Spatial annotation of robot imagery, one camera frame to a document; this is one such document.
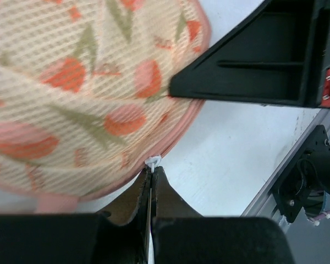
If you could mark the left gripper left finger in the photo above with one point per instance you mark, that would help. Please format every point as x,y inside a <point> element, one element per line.
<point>119,233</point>

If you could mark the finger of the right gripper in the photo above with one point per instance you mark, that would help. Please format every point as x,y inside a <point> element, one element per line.
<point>278,55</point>

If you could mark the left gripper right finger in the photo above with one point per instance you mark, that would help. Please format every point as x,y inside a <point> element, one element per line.
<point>193,239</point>

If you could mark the white zipper pull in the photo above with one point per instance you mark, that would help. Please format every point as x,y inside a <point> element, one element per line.
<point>153,162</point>

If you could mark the floral mesh laundry bag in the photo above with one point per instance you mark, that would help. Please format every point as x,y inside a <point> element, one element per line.
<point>84,94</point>

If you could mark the aluminium front rail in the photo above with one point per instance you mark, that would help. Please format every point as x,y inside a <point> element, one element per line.
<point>264,204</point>

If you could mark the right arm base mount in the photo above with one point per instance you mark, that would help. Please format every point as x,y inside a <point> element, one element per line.
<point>296,188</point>

